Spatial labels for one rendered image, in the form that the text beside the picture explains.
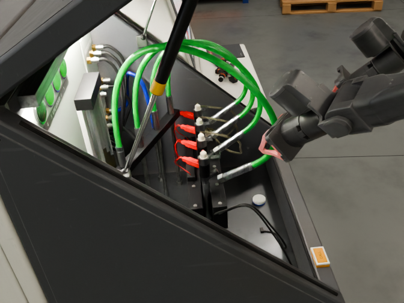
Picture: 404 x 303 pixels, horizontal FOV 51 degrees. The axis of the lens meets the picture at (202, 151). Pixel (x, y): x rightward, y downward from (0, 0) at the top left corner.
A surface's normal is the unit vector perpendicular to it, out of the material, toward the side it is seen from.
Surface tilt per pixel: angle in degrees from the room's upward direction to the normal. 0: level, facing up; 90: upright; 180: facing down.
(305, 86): 45
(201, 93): 90
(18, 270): 90
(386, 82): 41
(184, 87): 90
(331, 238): 0
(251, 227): 0
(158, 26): 90
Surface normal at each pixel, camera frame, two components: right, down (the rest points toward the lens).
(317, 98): 0.36, -0.18
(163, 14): 0.07, 0.57
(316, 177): -0.07, -0.81
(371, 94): -0.70, -0.62
